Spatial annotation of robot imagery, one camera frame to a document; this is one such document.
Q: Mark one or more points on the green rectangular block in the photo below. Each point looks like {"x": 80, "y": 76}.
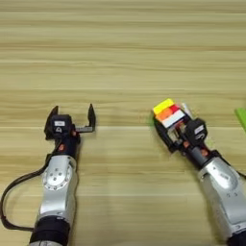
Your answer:
{"x": 241, "y": 119}

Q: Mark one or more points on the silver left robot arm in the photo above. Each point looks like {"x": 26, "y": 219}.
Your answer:
{"x": 57, "y": 192}

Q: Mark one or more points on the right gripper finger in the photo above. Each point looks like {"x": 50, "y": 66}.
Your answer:
{"x": 164, "y": 136}
{"x": 189, "y": 118}

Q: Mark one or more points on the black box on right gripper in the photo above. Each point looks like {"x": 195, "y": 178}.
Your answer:
{"x": 197, "y": 129}

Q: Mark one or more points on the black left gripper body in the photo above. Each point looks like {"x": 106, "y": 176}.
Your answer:
{"x": 67, "y": 145}

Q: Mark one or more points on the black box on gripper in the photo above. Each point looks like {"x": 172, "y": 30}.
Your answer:
{"x": 197, "y": 129}
{"x": 60, "y": 125}

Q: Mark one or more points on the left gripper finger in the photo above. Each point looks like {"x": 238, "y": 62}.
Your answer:
{"x": 92, "y": 117}
{"x": 51, "y": 115}

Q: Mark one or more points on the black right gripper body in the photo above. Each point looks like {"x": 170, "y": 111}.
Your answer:
{"x": 195, "y": 150}

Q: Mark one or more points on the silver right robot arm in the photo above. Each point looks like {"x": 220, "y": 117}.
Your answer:
{"x": 224, "y": 195}

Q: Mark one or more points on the multicolour puzzle cube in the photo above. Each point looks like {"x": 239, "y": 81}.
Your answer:
{"x": 168, "y": 112}

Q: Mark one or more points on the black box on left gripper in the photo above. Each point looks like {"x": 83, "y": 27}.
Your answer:
{"x": 60, "y": 125}

